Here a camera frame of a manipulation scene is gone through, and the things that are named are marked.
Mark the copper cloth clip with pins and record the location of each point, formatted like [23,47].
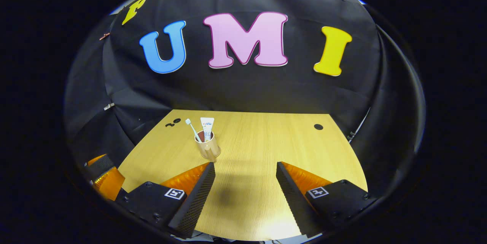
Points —
[105,36]

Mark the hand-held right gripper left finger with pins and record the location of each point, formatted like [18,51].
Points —
[198,202]

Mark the black backdrop cloth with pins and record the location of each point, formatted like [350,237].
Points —
[247,88]

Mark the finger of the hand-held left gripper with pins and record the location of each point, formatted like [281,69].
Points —
[101,166]
[110,185]

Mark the white toothpaste tube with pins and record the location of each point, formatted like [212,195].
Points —
[207,126]

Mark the pale green toothbrush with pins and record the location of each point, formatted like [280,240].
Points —
[192,128]

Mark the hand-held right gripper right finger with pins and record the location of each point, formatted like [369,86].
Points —
[291,202]

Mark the silver cloth clip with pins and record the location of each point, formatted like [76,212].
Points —
[109,106]

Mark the wooden desktop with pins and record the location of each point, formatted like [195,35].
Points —
[266,149]

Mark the beige cup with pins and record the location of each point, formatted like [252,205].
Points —
[208,150]

